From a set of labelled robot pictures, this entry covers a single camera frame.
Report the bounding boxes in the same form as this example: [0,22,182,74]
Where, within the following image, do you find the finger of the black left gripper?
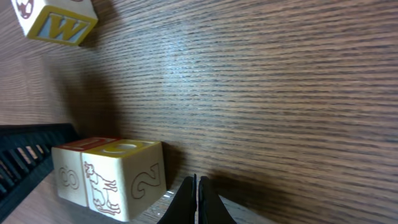
[1,123,80,221]

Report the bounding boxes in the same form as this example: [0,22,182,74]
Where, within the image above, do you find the wooden block soccer ball W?
[11,0,98,46]

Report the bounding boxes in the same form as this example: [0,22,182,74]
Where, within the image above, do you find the wooden block number 8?
[51,137,119,207]

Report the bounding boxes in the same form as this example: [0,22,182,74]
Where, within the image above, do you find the wooden block green side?
[81,139,167,222]

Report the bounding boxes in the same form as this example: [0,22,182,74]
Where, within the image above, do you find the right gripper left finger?
[158,174,197,224]

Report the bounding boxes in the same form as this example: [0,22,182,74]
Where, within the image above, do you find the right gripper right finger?
[198,176,236,224]

